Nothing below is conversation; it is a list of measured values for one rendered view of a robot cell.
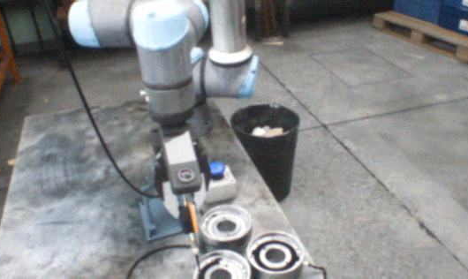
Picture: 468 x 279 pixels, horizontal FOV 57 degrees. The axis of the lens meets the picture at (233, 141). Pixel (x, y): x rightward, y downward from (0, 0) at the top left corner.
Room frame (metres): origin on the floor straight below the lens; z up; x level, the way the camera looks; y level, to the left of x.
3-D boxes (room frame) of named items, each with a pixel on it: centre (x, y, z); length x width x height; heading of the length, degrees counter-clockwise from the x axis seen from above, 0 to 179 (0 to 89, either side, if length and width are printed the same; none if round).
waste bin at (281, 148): (1.84, -0.16, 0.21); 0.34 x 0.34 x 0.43
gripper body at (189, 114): (0.61, 0.10, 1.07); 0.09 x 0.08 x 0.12; 17
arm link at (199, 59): (1.13, 0.12, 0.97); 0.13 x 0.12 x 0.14; 79
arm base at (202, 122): (1.13, 0.13, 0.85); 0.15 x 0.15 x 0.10
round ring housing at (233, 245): (0.66, 0.02, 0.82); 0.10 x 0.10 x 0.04
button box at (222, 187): (0.81, 0.04, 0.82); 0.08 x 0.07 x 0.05; 16
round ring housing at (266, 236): (0.57, -0.07, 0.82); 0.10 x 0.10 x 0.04
